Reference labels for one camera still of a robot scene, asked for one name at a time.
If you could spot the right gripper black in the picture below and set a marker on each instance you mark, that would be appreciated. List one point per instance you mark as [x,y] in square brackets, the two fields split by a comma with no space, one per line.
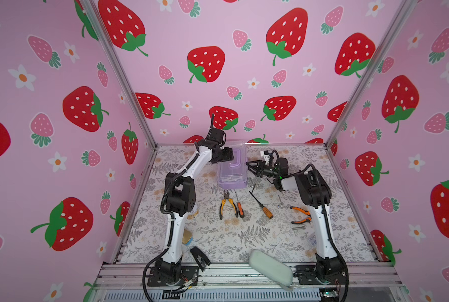
[254,167]

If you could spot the small clear screw bag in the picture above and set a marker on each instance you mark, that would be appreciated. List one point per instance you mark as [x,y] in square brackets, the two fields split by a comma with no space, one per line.
[312,239]

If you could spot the purple plastic tool box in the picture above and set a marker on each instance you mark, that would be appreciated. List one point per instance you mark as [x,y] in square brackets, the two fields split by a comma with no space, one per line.
[232,175]

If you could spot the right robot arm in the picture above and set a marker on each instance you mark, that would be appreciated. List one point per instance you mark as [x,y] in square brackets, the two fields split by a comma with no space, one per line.
[315,193]

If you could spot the small orange black screwdriver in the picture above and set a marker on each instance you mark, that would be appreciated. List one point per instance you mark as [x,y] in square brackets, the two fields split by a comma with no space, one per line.
[239,206]

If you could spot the rectangular gold fish tin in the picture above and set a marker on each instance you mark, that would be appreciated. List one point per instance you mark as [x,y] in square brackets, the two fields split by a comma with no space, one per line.
[187,237]

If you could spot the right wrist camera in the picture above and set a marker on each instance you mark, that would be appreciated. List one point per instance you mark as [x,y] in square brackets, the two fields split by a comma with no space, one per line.
[265,154]

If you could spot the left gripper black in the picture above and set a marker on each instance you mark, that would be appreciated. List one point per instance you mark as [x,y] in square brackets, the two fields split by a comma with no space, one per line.
[228,155]

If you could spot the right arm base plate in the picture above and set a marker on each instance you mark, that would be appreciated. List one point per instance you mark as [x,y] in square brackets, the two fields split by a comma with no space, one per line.
[308,275]

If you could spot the aluminium front rail frame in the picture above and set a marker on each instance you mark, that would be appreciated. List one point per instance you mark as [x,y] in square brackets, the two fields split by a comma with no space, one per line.
[368,281]

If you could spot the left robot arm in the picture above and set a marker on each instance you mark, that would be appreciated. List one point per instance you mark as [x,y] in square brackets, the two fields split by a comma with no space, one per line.
[179,199]

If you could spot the small black clip device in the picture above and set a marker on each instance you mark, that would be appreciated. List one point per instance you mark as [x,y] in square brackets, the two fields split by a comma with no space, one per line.
[200,258]

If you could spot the large orange handled screwdriver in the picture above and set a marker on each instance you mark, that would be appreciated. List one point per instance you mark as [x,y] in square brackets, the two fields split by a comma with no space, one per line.
[266,211]

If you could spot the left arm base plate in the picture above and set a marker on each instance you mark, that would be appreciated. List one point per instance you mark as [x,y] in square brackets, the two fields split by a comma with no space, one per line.
[187,273]

